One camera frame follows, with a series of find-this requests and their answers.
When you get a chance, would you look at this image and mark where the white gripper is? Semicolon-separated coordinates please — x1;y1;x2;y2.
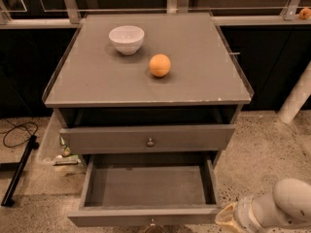
215;195;262;233

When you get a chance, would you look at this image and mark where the grey drawer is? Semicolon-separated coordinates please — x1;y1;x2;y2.
68;152;221;227
59;107;237;155

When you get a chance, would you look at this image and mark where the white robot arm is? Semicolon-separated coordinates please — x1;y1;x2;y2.
215;61;311;233

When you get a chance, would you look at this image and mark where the grey top drawer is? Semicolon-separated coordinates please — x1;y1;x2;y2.
59;107;237;155

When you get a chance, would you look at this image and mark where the grey drawer cabinet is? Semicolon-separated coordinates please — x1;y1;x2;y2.
42;12;255;167

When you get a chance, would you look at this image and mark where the orange ball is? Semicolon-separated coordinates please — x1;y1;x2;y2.
149;54;171;78

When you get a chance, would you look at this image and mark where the clutter beside cabinet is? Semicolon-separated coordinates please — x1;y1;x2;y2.
53;137;80;166

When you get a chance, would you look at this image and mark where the white ceramic bowl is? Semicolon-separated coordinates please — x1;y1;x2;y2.
109;25;145;55

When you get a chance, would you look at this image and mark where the black metal stand leg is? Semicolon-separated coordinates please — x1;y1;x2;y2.
1;135;39;207

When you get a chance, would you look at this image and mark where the metal window frame rail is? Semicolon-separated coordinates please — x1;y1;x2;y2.
0;0;311;28

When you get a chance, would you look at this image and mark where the black floor cable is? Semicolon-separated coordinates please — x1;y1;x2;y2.
0;117;39;149

